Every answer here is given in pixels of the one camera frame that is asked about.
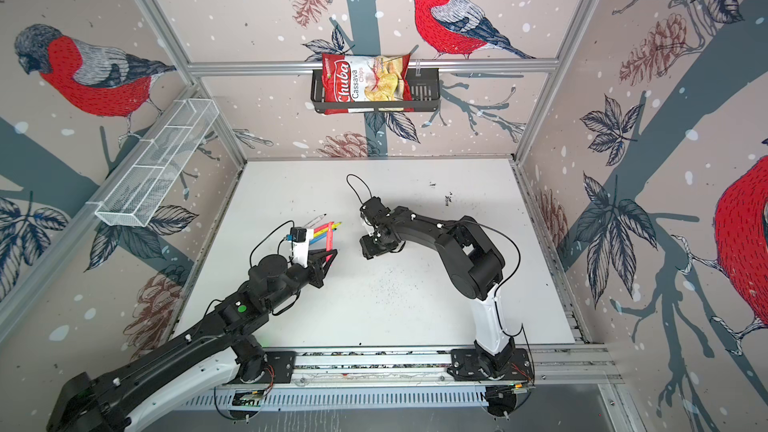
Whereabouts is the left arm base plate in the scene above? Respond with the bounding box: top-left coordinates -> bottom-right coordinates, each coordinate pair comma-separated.
230,350 -> 297,385

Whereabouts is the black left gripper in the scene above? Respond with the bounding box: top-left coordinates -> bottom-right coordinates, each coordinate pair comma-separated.
265,245 -> 338,312

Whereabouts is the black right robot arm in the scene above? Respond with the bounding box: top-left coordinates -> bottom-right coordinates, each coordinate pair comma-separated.
360,197 -> 515,380

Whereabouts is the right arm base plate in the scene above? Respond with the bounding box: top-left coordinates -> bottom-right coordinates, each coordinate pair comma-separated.
446,348 -> 534,382

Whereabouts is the red cassava chips bag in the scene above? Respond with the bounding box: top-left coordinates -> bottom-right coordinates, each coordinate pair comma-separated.
321,54 -> 412,115

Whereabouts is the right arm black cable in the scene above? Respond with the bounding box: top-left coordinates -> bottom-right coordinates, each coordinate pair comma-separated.
346,173 -> 376,208

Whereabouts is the blue highlighter pen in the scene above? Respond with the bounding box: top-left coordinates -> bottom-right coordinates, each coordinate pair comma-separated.
310,229 -> 333,244

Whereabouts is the aluminium mounting rail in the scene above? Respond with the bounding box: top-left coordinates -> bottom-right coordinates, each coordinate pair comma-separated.
215,344 -> 625,390

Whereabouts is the white mesh wall tray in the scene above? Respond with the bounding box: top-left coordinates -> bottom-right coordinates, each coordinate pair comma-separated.
95,98 -> 219,227

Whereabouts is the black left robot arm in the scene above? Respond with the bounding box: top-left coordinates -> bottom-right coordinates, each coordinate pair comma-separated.
46,249 -> 338,431

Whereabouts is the white marker pen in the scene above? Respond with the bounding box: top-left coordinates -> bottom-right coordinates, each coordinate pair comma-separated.
304,213 -> 326,228

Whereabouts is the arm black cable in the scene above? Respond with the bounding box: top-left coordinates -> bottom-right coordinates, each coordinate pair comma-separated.
346,173 -> 376,208
248,220 -> 296,268

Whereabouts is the black wire basket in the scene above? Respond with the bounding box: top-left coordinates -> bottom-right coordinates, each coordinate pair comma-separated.
310,65 -> 441,115

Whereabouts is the pink-red highlighter pen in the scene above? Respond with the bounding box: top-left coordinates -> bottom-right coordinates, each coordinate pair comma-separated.
325,222 -> 335,251

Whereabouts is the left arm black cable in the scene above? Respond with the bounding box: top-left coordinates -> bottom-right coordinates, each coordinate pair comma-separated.
248,220 -> 296,268

